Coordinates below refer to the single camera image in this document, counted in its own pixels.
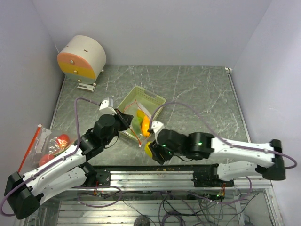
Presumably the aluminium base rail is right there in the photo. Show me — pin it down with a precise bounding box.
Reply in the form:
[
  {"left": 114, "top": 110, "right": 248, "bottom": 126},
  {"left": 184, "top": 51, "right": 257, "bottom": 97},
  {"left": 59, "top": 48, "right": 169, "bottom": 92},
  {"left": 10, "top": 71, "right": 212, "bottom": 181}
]
[{"left": 42, "top": 166, "right": 273, "bottom": 191}]

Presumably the clear bag orange zipper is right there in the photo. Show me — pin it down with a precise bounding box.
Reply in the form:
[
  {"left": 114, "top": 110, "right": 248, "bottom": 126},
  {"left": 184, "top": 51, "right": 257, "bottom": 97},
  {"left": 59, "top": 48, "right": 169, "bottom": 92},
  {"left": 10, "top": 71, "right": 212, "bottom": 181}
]
[{"left": 17, "top": 124, "right": 77, "bottom": 174}]

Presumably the red toy tomato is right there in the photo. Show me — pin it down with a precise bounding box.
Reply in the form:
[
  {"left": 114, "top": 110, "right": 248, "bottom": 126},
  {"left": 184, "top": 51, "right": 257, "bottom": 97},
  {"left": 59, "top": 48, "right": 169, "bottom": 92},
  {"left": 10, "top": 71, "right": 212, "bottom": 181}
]
[{"left": 56, "top": 134, "right": 70, "bottom": 148}]

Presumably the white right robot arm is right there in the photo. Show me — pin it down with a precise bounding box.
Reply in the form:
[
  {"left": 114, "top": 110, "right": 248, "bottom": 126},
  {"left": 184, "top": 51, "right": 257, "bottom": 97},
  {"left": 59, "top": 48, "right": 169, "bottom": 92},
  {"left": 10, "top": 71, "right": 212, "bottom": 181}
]
[{"left": 144, "top": 129, "right": 286, "bottom": 186}]

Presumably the toy watermelon slice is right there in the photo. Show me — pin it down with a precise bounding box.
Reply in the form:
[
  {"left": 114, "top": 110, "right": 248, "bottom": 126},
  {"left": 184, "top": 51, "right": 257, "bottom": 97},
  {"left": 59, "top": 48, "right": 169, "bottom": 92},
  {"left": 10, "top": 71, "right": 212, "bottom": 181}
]
[{"left": 51, "top": 148, "right": 66, "bottom": 157}]

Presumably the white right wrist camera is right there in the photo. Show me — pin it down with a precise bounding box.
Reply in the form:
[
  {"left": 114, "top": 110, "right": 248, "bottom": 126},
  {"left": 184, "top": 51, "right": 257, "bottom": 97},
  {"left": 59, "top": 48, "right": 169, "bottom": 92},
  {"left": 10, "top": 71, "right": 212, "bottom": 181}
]
[{"left": 149, "top": 121, "right": 165, "bottom": 140}]

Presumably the yellow toy fruit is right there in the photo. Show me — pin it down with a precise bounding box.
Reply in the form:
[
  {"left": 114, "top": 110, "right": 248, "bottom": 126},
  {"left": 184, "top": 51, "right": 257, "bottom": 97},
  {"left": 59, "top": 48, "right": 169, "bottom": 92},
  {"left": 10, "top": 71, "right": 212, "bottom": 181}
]
[{"left": 136, "top": 110, "right": 146, "bottom": 119}]

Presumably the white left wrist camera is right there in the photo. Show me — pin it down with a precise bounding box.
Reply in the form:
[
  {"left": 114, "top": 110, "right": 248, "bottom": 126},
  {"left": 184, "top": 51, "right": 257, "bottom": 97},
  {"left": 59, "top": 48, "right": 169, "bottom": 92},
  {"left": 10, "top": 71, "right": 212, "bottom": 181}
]
[{"left": 99, "top": 97, "right": 116, "bottom": 115}]

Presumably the yellow toy starfruit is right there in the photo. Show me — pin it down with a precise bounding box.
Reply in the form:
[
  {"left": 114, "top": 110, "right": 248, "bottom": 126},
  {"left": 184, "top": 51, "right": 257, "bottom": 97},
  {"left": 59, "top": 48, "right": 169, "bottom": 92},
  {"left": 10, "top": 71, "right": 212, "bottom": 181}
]
[{"left": 144, "top": 142, "right": 153, "bottom": 158}]

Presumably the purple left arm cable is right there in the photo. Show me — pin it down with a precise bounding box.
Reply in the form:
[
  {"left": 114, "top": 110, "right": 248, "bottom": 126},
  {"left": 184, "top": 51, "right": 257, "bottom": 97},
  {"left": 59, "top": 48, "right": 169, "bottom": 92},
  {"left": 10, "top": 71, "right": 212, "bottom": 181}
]
[{"left": 0, "top": 97, "right": 103, "bottom": 217}]

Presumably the round cream drawer box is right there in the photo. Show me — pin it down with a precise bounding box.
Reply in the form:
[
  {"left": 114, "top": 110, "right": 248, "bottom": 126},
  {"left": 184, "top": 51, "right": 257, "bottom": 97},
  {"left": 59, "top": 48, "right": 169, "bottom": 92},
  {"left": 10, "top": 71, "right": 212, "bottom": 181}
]
[{"left": 57, "top": 35, "right": 106, "bottom": 85}]

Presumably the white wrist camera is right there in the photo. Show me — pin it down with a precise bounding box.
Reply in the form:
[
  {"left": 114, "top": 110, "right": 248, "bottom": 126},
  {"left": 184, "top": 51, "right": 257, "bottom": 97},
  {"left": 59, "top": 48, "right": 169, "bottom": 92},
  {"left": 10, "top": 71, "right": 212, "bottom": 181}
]
[
  {"left": 99, "top": 97, "right": 116, "bottom": 115},
  {"left": 149, "top": 121, "right": 165, "bottom": 140}
]

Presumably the green toy round vegetable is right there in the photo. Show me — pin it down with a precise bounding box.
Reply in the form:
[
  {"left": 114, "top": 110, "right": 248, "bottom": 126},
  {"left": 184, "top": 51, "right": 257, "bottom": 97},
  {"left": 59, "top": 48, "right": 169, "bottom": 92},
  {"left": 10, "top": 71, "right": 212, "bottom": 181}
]
[{"left": 131, "top": 117, "right": 142, "bottom": 134}]

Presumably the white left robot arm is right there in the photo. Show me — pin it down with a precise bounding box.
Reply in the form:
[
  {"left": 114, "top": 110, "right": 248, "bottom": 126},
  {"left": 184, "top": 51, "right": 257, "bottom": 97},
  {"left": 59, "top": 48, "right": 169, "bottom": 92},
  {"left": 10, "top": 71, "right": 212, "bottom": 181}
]
[{"left": 3, "top": 108, "right": 133, "bottom": 219}]

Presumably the toy peach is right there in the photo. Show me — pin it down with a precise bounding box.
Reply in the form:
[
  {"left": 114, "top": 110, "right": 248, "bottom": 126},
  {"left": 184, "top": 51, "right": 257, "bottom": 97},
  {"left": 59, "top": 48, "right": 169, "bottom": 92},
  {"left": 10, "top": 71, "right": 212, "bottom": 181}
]
[{"left": 38, "top": 154, "right": 55, "bottom": 167}]

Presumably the pale green plastic basket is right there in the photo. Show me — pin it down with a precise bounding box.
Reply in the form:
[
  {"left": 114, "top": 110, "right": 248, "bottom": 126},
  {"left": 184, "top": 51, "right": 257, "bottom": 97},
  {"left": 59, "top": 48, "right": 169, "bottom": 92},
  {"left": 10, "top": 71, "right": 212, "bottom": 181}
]
[{"left": 118, "top": 86, "right": 166, "bottom": 145}]

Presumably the orange toy mango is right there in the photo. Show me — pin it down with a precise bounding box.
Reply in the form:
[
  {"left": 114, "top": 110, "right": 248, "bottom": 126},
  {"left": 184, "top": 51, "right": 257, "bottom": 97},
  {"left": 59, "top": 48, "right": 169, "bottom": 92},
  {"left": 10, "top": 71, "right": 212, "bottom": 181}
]
[{"left": 141, "top": 115, "right": 151, "bottom": 137}]

